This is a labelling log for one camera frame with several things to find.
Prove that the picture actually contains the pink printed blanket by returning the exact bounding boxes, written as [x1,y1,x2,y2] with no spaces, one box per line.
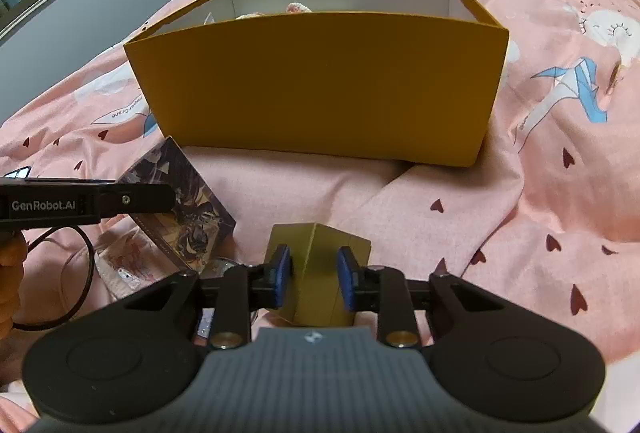
[0,0,640,433]

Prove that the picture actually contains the clear packet with red print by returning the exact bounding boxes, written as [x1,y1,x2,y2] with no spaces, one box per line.
[94,230,167,302]

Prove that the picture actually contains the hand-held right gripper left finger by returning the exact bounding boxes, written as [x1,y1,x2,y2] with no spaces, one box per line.
[122,243,294,349]

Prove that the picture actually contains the dark illustrated card box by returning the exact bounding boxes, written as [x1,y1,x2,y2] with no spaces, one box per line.
[119,136,237,275]

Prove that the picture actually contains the gold box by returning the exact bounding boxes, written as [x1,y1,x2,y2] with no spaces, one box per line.
[257,221,372,328]

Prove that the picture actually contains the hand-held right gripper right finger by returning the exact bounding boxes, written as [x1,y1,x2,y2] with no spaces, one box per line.
[337,246,506,349]

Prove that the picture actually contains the orange cardboard box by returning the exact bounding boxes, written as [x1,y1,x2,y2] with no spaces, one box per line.
[123,0,510,168]

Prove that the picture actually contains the person's left hand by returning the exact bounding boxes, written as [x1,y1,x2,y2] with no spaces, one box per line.
[0,230,27,340]

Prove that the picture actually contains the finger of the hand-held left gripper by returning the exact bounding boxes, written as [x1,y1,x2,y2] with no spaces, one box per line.
[97,182,177,220]

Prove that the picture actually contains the black cable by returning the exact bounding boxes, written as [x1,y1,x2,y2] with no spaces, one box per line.
[12,223,97,330]

